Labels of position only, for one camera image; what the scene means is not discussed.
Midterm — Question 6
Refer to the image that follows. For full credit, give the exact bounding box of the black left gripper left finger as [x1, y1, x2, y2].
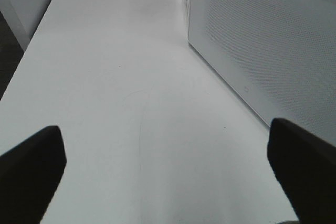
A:
[1, 125, 67, 223]

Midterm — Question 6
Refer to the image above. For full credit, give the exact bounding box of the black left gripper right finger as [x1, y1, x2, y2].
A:
[267, 118, 335, 223]

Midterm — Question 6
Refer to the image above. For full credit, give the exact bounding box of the white microwave door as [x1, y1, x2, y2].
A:
[188, 0, 335, 144]

